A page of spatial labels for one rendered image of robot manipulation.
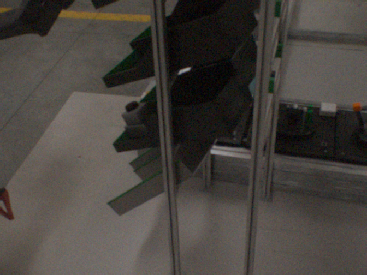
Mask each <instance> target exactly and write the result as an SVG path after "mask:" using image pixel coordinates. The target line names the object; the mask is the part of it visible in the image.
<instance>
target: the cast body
mask: <svg viewBox="0 0 367 275"><path fill-rule="evenodd" d="M125 109H126V110H125V112H124V113H122V115H121V116H122V117H123V119H124V121H125V123H126V125H125V126H124V128H125V130H126V132H127V134H128V135H129V137H130V138H132V137H140V136H146V135H147V133H148V132H149V130H150V128H151V127H152V125H153V124H154V122H155V120H156V119H157V116H156V114H152V111H151V109H150V107H149V105H148V103H147V102H145V103H138V102H137V101H132V102H130V103H128V104H127V105H126V106H125Z"/></svg>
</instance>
